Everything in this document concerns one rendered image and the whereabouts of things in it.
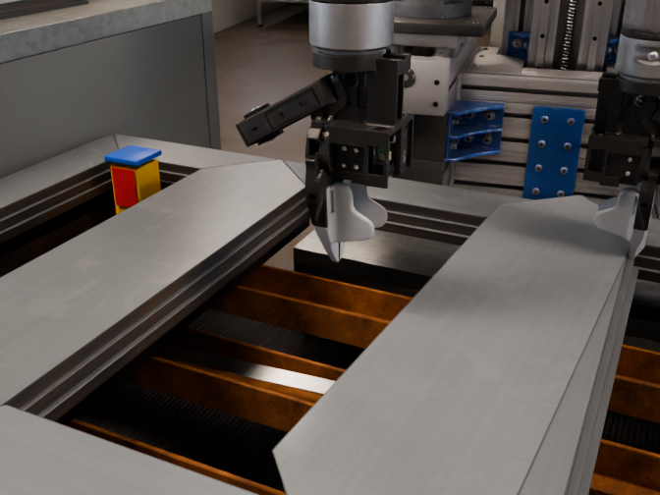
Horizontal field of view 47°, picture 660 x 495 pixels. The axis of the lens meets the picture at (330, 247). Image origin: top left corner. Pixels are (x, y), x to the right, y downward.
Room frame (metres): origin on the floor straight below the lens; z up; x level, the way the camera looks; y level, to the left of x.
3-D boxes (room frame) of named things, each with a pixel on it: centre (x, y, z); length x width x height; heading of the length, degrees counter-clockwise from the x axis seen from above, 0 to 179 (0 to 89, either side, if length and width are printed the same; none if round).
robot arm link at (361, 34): (0.69, -0.02, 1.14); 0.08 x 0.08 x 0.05
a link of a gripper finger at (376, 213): (0.70, -0.03, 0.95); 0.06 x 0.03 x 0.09; 66
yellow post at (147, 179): (1.08, 0.29, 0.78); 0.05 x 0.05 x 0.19; 65
